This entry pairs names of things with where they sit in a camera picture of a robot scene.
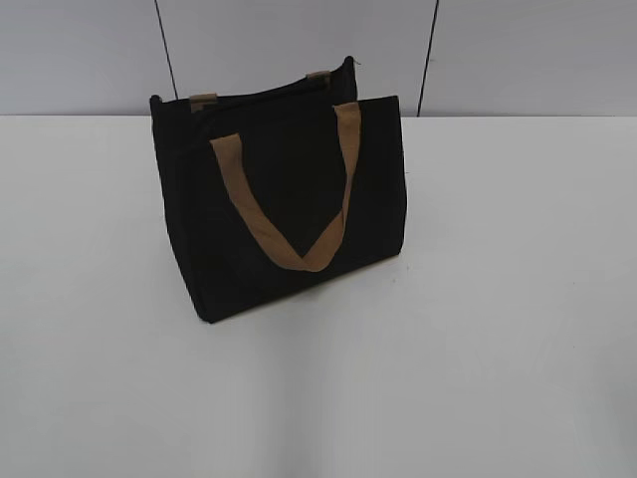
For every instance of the black tote bag brown handles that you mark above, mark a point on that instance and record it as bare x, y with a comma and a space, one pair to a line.
272, 193

